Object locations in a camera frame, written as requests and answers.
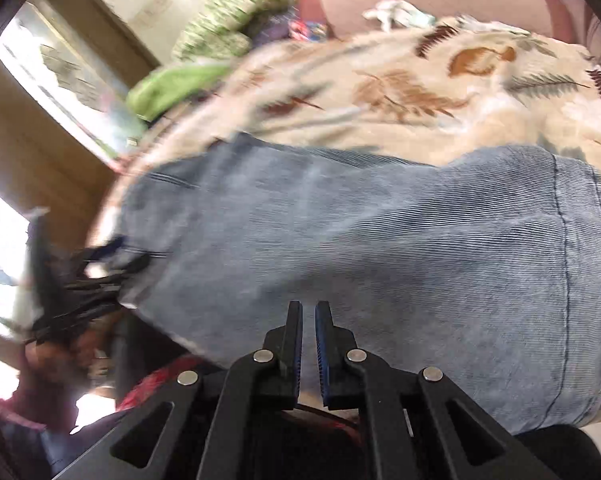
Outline person's left forearm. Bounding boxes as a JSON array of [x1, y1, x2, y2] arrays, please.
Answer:
[[0, 360, 76, 433]]

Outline purple plastic bag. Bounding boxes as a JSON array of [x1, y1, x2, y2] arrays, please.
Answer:
[[253, 7, 301, 43]]

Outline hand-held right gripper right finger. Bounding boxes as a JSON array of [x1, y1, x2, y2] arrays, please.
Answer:
[[315, 301, 556, 480]]

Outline green patterned quilt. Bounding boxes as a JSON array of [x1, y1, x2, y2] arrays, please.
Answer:
[[173, 0, 304, 61]]

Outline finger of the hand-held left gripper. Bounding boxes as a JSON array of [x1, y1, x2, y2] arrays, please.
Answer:
[[83, 237, 131, 263], [83, 251, 152, 283]]

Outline wooden door with patterned glass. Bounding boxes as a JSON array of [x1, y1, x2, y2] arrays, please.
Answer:
[[0, 0, 164, 281]]

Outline red colourful packet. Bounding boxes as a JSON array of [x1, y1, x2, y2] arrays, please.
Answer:
[[289, 15, 331, 43]]

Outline person's left hand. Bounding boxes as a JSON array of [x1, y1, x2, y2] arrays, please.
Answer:
[[28, 327, 108, 386]]

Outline blue denim pants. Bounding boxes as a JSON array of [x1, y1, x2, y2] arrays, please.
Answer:
[[113, 132, 601, 436]]

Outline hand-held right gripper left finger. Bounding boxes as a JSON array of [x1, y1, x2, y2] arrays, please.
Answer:
[[53, 301, 304, 480]]

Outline white glove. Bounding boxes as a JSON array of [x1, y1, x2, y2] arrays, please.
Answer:
[[363, 0, 421, 31], [455, 14, 529, 36]]

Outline leaf print blanket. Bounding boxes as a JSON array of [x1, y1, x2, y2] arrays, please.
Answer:
[[88, 17, 601, 241]]

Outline lime green cloth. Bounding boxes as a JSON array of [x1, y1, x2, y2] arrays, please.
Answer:
[[125, 62, 231, 121]]

